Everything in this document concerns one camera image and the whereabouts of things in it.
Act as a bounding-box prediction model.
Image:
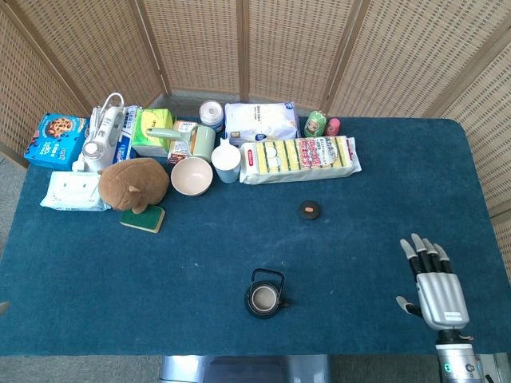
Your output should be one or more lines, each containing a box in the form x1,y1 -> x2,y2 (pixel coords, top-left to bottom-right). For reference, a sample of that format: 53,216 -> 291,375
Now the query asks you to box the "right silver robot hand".
395,233 -> 471,332

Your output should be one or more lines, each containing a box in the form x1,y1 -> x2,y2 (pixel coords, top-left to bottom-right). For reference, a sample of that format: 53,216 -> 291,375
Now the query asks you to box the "black round teapot lid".
298,199 -> 322,221

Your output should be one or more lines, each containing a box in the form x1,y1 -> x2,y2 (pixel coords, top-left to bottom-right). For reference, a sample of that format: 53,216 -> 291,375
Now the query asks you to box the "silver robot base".
159,353 -> 333,383

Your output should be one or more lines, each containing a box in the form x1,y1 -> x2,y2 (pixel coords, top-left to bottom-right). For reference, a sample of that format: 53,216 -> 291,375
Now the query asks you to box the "black cast iron teapot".
244,267 -> 292,320

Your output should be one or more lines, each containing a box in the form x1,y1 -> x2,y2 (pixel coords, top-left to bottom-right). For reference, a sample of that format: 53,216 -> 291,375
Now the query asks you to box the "white wet wipes pack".
39,170 -> 112,212

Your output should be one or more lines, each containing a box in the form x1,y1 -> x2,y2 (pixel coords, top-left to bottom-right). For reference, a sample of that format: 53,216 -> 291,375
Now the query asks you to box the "blue table cloth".
0,116 -> 511,357

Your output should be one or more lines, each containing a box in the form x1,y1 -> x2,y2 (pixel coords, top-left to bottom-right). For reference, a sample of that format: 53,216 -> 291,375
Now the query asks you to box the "green and yellow sponge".
120,204 -> 167,235

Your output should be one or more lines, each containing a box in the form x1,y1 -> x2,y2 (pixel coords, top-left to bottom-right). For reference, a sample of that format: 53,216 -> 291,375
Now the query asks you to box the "blue cookie box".
23,113 -> 89,172

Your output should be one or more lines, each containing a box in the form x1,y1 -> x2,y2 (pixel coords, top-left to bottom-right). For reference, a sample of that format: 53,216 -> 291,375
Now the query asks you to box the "brown plush toy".
97,157 -> 171,215

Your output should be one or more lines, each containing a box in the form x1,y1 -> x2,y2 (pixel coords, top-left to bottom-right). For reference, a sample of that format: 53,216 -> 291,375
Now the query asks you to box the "white electric hand mixer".
71,92 -> 127,173

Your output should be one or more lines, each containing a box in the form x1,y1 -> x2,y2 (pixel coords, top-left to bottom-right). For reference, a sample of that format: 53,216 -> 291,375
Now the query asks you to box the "yellow sponge multipack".
239,135 -> 363,186

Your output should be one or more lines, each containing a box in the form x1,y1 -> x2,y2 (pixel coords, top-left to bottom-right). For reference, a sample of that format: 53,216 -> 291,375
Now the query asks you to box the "pink cartoon can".
323,116 -> 343,137

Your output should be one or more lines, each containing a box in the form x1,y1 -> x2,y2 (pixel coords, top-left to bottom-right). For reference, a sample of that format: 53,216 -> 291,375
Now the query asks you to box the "green cartoon can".
303,109 -> 328,138

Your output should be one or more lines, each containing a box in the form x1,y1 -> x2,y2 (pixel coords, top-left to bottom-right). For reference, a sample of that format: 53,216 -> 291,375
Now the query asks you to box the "blue and white carton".
113,105 -> 140,164

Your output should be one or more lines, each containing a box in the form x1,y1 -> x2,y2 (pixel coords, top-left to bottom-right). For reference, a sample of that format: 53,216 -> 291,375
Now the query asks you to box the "beige bowl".
170,156 -> 214,198

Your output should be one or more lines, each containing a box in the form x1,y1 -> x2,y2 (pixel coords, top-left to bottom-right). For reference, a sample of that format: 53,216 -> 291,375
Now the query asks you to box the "small orange snack box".
167,120 -> 200,165

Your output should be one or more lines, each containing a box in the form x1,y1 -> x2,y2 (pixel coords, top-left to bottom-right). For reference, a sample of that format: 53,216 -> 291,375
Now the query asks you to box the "green tissue pack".
130,107 -> 176,158

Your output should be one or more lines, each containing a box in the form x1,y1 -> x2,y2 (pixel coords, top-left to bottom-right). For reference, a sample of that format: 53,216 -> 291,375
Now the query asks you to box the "white and blue bag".
224,101 -> 301,148

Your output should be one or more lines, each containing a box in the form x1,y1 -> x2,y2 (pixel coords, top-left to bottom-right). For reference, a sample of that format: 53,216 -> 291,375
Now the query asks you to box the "white and blue measuring cup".
211,137 -> 243,184

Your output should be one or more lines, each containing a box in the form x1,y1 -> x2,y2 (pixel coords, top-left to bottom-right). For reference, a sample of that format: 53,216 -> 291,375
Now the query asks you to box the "white canister with blue label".
199,99 -> 225,133

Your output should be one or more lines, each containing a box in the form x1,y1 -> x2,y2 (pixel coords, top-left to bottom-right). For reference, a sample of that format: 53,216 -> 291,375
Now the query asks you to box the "wicker folding screen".
0,0 -> 511,288

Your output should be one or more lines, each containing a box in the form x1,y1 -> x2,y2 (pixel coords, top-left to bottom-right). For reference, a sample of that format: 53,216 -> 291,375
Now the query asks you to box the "green cup with handle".
145,124 -> 217,164

